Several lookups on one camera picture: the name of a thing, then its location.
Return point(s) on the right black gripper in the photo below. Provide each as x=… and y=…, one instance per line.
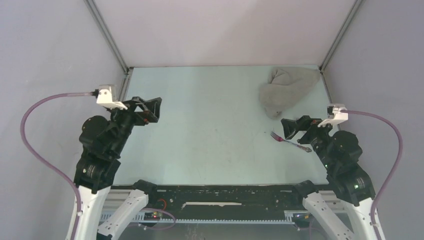
x=290, y=126

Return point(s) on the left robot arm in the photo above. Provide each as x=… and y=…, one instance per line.
x=103, y=141

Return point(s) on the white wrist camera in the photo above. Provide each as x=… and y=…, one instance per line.
x=334, y=114
x=107, y=98

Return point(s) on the grey cloth napkin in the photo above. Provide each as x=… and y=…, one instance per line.
x=285, y=87

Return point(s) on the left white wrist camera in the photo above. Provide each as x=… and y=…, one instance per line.
x=107, y=98

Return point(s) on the pink metal fork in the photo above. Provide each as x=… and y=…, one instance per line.
x=281, y=139

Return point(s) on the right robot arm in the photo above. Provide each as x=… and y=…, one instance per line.
x=339, y=154

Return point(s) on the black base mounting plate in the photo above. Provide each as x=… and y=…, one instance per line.
x=230, y=188

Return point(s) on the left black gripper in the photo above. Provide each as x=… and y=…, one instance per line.
x=153, y=105

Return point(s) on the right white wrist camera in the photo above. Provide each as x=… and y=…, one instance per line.
x=334, y=114

